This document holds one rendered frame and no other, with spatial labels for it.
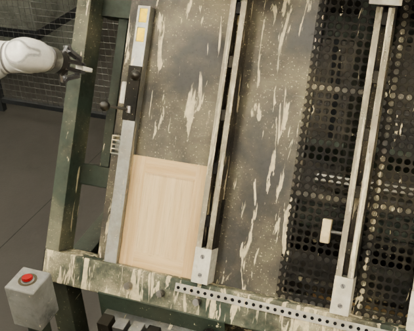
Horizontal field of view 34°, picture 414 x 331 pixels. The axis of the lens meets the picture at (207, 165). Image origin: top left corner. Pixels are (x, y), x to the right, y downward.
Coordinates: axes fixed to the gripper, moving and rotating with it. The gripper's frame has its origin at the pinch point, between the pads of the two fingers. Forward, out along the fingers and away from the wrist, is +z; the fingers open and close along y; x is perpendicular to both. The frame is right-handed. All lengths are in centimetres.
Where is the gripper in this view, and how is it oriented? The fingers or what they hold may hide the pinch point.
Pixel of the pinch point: (84, 69)
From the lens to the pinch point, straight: 249.0
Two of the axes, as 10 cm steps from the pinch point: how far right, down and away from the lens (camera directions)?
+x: 9.3, 1.5, -3.3
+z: 3.4, 0.0, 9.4
